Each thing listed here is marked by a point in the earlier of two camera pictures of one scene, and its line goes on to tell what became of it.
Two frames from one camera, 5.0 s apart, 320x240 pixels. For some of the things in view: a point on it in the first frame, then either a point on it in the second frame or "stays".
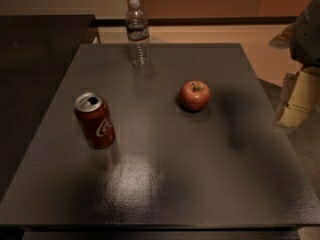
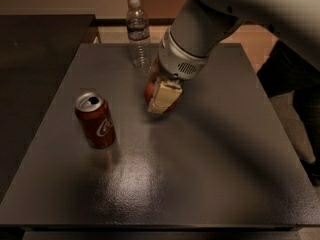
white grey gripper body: (307, 39) → (174, 61)
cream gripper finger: (282, 40) → (154, 71)
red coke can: (95, 116) stays
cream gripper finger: (300, 94) → (165, 94)
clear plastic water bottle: (138, 36) stays
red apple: (194, 95) → (149, 92)
